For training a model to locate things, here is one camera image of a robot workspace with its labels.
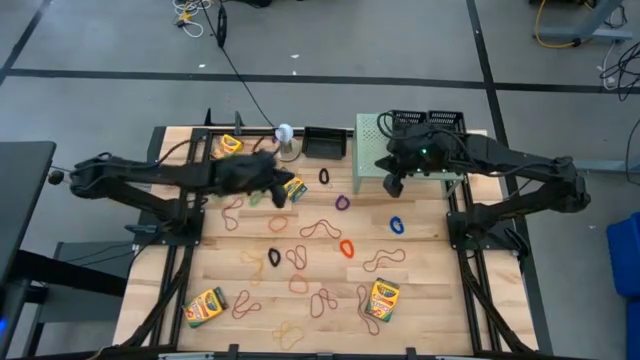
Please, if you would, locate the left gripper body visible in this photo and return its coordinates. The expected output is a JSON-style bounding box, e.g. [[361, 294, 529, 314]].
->
[[215, 149, 288, 209]]

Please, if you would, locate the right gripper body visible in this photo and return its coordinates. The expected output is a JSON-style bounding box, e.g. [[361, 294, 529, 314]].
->
[[382, 124, 454, 199]]

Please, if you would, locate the yellow green crayon box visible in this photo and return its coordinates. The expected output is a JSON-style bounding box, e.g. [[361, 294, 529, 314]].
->
[[212, 133, 245, 160], [282, 175, 309, 204], [364, 277, 401, 323], [182, 286, 230, 330]]

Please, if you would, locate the black mesh basket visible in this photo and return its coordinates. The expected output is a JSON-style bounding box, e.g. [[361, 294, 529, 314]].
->
[[427, 109, 467, 134], [389, 109, 430, 132]]

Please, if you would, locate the black plastic tray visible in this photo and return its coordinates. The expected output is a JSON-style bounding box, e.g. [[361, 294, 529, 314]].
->
[[301, 125, 350, 161]]

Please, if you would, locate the yellow rubber band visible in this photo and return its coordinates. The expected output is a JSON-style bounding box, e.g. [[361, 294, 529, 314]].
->
[[239, 249, 265, 287], [272, 321, 306, 351]]

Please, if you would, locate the grey desk foot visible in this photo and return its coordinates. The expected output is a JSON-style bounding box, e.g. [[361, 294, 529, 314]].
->
[[574, 158, 640, 175]]

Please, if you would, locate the grey desk leg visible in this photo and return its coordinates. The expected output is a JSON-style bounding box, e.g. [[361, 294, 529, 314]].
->
[[537, 0, 634, 44]]

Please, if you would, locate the grey desk base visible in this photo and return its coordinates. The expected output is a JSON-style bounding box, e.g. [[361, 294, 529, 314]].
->
[[22, 239, 136, 359]]

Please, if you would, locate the black desk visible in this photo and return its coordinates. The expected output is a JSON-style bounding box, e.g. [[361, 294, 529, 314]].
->
[[0, 141, 57, 296]]

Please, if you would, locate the green perforated metal shelf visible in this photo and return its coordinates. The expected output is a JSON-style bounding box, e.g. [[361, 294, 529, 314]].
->
[[351, 113, 466, 199]]

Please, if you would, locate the white bulb brass lamp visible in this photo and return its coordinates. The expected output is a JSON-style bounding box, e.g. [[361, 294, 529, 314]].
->
[[273, 123, 303, 162]]

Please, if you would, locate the blue plastic bin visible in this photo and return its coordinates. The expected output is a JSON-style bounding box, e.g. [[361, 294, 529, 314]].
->
[[606, 212, 640, 300], [624, 299, 640, 360]]

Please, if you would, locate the black looped cable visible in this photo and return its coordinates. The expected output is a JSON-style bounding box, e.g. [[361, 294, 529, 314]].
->
[[376, 110, 402, 147]]

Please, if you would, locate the black floor cable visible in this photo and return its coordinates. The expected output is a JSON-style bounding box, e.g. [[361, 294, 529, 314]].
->
[[624, 117, 640, 186], [198, 0, 276, 129]]

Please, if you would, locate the white cable bundle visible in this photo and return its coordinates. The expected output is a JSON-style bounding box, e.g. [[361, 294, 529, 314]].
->
[[172, 0, 214, 39]]

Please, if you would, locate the yellow floor cable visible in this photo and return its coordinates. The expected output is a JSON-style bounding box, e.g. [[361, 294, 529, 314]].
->
[[533, 0, 581, 50]]

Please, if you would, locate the silver aluminium rail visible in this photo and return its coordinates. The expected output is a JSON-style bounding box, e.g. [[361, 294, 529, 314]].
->
[[158, 352, 216, 360]]

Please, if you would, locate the white floor cable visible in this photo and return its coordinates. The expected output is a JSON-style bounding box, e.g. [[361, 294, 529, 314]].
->
[[597, 42, 617, 91]]

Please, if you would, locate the black cable bundle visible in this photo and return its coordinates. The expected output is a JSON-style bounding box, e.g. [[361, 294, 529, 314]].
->
[[599, 39, 640, 101]]

